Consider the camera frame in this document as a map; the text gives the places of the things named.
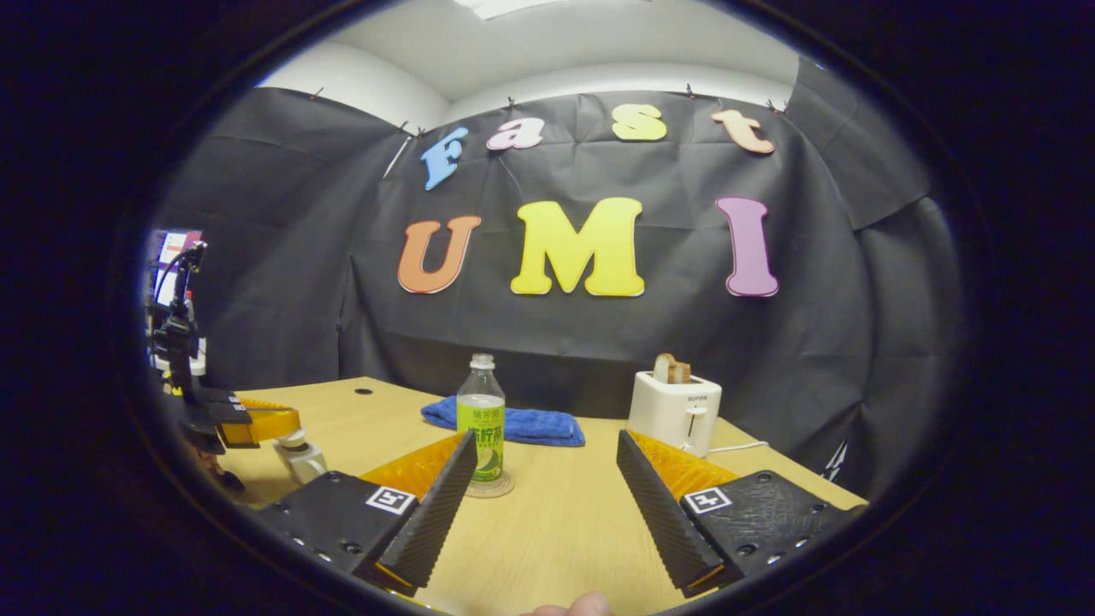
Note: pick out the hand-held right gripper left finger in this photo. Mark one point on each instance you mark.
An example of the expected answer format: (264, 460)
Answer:
(432, 522)

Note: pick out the round beige coaster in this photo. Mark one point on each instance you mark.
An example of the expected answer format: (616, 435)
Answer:
(500, 489)

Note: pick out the computer monitor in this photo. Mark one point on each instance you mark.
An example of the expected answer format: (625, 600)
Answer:
(167, 257)

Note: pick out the light bread slice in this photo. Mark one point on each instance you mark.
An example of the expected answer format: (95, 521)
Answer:
(662, 370)

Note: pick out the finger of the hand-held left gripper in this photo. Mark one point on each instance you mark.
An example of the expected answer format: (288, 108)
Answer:
(269, 425)

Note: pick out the black backdrop cloth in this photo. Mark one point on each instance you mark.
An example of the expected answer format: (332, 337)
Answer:
(282, 257)

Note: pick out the green label water bottle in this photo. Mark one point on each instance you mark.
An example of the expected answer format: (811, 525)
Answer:
(481, 419)

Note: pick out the white teacup lid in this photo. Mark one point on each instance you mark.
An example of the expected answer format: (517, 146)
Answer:
(294, 441)

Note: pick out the brown toasted bread slice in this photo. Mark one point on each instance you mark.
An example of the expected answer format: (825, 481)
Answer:
(682, 373)

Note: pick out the blue towel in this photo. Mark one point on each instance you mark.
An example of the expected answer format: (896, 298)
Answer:
(539, 423)

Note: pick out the white toaster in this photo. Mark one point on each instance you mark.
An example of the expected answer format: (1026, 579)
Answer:
(671, 411)

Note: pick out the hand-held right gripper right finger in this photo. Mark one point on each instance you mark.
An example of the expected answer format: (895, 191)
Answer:
(663, 518)

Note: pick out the white ceramic teacup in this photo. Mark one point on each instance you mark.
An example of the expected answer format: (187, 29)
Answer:
(306, 466)

